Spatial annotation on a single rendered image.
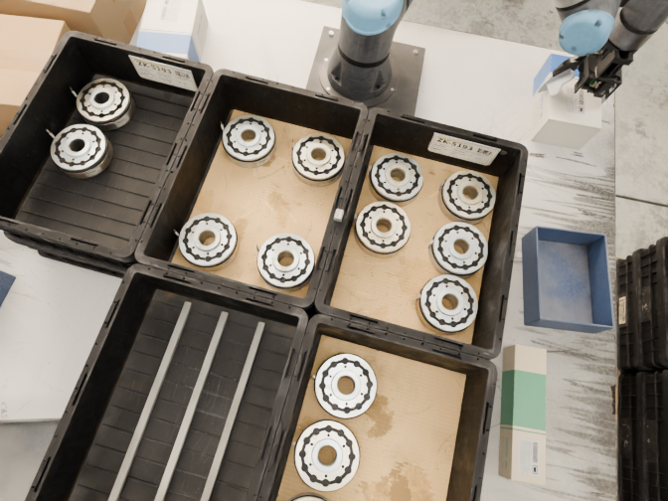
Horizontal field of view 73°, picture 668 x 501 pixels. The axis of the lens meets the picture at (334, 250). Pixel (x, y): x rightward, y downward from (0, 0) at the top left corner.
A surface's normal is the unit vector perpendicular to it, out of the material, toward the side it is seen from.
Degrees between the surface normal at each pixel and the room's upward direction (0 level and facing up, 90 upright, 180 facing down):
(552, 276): 0
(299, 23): 0
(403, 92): 4
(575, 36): 86
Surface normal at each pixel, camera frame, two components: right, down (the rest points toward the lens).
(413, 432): 0.04, -0.33
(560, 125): -0.18, 0.93
